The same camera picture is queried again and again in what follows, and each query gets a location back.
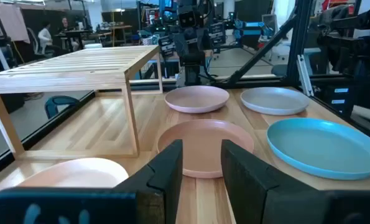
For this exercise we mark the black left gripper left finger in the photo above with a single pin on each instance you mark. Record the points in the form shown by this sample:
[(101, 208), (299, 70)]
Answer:
[(164, 186)]

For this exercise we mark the pale pink plate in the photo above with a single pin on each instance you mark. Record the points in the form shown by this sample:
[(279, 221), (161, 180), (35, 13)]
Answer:
[(197, 98)]

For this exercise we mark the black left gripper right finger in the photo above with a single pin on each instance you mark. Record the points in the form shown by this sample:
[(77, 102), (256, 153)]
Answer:
[(243, 186)]

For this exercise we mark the grey beige plate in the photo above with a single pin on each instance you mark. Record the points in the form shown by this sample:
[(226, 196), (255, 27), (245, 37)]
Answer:
[(275, 99)]

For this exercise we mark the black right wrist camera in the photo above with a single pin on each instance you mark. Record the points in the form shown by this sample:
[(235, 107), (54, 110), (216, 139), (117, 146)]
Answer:
[(189, 18)]

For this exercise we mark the person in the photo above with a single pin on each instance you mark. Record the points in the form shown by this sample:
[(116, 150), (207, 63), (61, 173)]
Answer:
[(65, 25), (44, 37)]

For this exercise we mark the pale peach plate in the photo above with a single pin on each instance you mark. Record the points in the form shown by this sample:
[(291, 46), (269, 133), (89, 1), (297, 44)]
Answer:
[(79, 174)]

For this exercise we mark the pale blue-green plate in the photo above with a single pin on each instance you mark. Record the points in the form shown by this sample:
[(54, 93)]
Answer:
[(324, 146)]

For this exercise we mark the wooden slatted shelf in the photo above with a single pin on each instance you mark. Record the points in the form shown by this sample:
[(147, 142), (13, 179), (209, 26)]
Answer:
[(48, 82)]

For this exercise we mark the terracotta plate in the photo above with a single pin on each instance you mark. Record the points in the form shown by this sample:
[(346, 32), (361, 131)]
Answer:
[(203, 140)]

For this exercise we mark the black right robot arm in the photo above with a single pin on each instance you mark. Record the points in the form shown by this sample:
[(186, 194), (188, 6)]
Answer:
[(192, 74)]

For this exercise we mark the black controller box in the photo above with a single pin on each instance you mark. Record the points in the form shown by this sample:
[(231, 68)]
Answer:
[(337, 107)]

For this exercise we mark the black equipment stand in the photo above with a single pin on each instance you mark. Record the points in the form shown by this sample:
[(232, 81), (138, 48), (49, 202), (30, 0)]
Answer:
[(352, 46)]

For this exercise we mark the beige hanging cloth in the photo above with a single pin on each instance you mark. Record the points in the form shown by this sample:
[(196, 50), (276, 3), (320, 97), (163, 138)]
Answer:
[(12, 21)]

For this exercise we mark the blue robotic device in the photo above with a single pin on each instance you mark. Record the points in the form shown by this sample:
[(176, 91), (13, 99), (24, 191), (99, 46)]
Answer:
[(250, 31)]

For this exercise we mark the silver aluminium bracket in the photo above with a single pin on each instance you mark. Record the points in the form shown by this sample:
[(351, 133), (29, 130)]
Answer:
[(304, 76)]

